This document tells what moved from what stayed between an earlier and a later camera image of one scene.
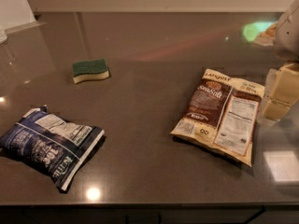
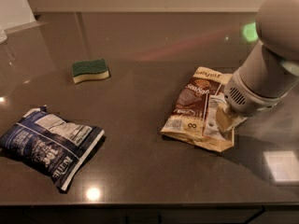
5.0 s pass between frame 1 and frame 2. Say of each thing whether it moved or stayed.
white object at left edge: stayed
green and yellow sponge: stayed
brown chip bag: moved
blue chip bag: stayed
